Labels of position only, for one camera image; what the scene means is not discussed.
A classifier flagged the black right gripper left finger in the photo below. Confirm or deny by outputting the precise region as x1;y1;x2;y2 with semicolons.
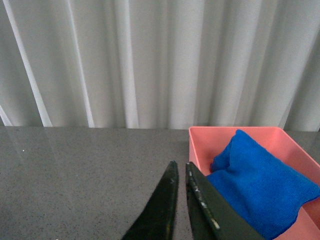
122;161;179;240

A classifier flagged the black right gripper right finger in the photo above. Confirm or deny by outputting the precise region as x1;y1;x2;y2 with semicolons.
185;162;264;240

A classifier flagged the blue microfiber cloth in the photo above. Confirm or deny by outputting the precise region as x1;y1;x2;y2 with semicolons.
207;129;320;240

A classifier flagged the pink plastic box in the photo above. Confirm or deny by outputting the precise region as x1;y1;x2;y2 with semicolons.
189;126;320;240

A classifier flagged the white pleated curtain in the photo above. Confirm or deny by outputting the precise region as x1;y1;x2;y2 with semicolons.
0;0;320;131

